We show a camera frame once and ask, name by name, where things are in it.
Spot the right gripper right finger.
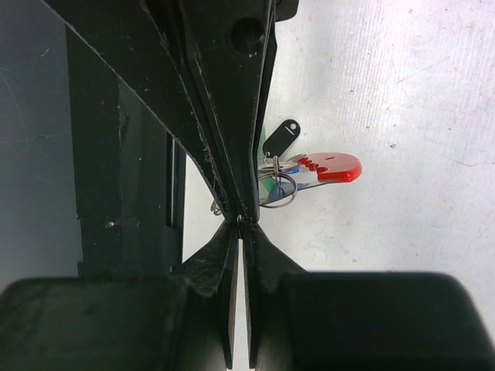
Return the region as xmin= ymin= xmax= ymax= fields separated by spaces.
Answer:
xmin=242 ymin=225 xmax=494 ymax=370

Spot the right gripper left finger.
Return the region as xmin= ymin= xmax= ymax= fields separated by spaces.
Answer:
xmin=1 ymin=223 xmax=238 ymax=370

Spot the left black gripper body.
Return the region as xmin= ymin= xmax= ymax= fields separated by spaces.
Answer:
xmin=275 ymin=0 xmax=299 ymax=22

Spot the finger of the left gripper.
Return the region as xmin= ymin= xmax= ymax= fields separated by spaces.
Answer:
xmin=179 ymin=1 xmax=275 ymax=222
xmin=45 ymin=1 xmax=237 ymax=220

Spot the small key black tag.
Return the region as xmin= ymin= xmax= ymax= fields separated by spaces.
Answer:
xmin=262 ymin=119 xmax=301 ymax=158

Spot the red handle spring keyring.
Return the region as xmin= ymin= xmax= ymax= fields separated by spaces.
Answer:
xmin=210 ymin=152 xmax=364 ymax=216

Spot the green key tag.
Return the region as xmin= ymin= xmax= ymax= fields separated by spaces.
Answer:
xmin=258 ymin=179 xmax=281 ymax=204

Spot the blue key tag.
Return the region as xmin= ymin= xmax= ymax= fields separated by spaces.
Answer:
xmin=282 ymin=162 xmax=300 ymax=173

